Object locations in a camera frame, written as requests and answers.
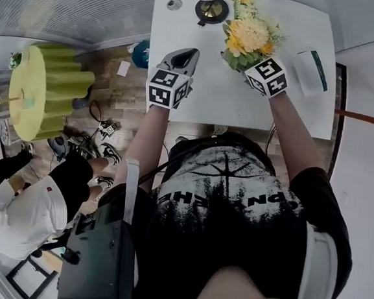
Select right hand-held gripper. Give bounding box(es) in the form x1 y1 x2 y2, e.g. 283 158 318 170
242 54 290 100

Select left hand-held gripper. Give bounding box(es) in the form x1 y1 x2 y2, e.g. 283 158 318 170
144 43 202 113

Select yellow flowers bouquet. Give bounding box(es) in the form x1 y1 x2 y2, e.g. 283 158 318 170
218 0 290 77

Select person's left forearm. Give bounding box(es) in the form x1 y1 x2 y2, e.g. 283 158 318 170
113 99 172 192

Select person's right forearm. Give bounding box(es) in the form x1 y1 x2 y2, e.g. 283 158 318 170
260 90 332 191

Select teal bag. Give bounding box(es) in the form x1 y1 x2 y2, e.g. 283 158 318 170
130 39 151 70

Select white paper sheet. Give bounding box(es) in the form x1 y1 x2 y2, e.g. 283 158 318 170
116 60 132 78

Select white and green tissue box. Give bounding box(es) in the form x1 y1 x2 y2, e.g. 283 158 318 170
290 48 332 99

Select white table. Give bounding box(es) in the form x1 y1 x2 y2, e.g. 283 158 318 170
143 0 346 141

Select black round dish gold centre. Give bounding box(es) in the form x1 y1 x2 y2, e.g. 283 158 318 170
193 0 231 29

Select orange pole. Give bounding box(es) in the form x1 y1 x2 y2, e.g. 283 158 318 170
333 108 374 131

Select round table yellow-green cloth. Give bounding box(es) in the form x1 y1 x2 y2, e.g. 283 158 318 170
4 39 99 147

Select small potted plant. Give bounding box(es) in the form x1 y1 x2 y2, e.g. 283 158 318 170
7 51 23 69

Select person's black printed t-shirt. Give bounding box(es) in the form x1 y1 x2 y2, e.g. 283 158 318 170
126 124 364 299

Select black backpack box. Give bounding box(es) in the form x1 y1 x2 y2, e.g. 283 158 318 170
58 180 144 299

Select grey device with cables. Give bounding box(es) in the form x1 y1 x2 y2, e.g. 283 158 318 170
97 120 121 138

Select white shoulder strap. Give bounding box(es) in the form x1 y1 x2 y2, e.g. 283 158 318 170
296 221 342 299
121 158 141 226

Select black metal frame stool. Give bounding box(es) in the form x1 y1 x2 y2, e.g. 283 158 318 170
3 253 60 299

